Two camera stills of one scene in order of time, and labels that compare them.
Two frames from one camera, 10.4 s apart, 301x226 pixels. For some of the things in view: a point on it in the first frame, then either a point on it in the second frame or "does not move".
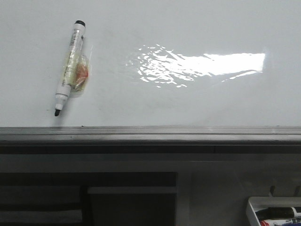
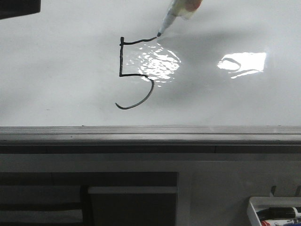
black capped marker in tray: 277,213 does not move
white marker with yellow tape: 75,75 -> 181,8
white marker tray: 255,203 does not move
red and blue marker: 287,222 does not move
